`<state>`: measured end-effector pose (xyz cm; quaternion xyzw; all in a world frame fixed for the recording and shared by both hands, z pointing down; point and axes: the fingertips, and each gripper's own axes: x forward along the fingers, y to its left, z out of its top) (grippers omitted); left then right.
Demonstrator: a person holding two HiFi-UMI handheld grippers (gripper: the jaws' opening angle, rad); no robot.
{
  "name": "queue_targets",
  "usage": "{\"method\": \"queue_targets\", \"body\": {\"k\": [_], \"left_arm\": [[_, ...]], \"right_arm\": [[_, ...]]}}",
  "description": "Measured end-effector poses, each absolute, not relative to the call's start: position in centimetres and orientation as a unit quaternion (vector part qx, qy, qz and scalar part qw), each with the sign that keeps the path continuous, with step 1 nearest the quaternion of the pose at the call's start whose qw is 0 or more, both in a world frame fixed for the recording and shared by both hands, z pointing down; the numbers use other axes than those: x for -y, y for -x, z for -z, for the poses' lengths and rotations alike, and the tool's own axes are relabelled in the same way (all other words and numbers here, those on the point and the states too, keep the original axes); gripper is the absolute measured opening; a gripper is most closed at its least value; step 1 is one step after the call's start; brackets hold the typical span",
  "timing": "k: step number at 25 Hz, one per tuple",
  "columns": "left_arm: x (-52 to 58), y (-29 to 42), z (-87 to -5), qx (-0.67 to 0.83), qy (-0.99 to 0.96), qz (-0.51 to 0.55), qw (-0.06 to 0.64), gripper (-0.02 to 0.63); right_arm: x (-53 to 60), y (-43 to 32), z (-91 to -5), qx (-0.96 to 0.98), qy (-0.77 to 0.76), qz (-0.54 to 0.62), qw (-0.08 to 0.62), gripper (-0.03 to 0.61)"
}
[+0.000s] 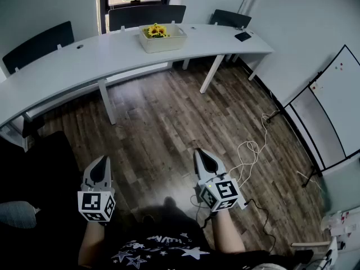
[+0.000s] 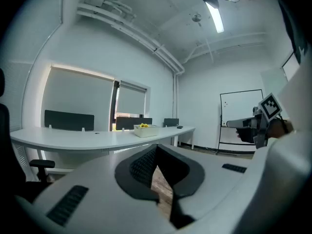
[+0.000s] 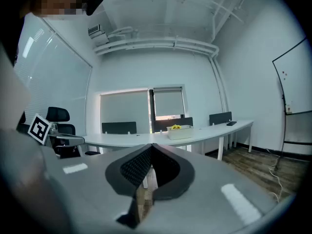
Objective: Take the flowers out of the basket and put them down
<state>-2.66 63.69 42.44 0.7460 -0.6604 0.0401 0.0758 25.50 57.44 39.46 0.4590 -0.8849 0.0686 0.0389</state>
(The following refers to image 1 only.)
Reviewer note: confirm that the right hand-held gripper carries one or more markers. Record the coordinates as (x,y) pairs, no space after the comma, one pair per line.
(225,191)

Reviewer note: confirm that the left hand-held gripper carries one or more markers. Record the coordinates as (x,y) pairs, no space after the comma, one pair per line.
(91,202)

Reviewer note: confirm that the cream perforated plastic basket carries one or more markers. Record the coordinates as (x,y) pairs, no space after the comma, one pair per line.
(163,44)

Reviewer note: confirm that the yellow sunflower bouquet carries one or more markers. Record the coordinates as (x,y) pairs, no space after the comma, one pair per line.
(156,31)

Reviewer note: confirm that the person's left forearm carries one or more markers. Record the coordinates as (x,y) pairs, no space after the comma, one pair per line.
(90,243)

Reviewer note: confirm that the person's right forearm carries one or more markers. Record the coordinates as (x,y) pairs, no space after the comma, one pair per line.
(226,232)

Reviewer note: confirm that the white desk tabletop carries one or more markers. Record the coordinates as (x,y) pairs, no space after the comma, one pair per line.
(84,66)

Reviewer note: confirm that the black office chair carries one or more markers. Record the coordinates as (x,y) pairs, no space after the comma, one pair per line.
(42,173)

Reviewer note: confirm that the black star print shirt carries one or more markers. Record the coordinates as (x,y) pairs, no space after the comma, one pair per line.
(157,252)

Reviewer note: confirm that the beige cloth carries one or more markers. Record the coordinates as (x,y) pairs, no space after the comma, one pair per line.
(267,266)

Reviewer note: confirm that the pale grey cabinet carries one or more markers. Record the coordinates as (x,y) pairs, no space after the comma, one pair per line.
(341,187)

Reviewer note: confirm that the dark desk partition panel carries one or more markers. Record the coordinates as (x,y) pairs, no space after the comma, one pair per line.
(230,18)
(39,46)
(146,17)

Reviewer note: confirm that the black framed whiteboard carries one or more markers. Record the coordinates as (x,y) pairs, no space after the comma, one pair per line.
(337,100)

